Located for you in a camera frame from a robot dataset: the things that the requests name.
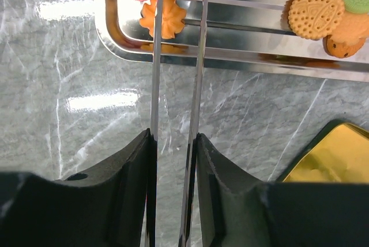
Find silver metal tray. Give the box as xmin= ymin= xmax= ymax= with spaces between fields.
xmin=94 ymin=0 xmax=368 ymax=82

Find tan fish shaped cookie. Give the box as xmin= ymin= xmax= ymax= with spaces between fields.
xmin=330 ymin=12 xmax=369 ymax=46

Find gold tin lid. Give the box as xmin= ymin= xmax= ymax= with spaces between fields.
xmin=276 ymin=119 xmax=368 ymax=184

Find tan round sandwich cookie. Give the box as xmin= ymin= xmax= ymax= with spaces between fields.
xmin=288 ymin=0 xmax=345 ymax=40

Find orange chocolate chip cookie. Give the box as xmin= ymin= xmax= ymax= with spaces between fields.
xmin=325 ymin=35 xmax=366 ymax=58

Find orange flower swirl cookie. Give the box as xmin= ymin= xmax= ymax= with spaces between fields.
xmin=139 ymin=0 xmax=186 ymax=39

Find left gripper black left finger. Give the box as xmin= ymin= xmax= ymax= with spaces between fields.
xmin=1 ymin=130 xmax=157 ymax=246

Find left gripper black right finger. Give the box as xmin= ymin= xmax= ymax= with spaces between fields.
xmin=196 ymin=134 xmax=368 ymax=246

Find silver metal tongs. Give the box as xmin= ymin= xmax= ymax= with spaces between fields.
xmin=145 ymin=0 xmax=208 ymax=246

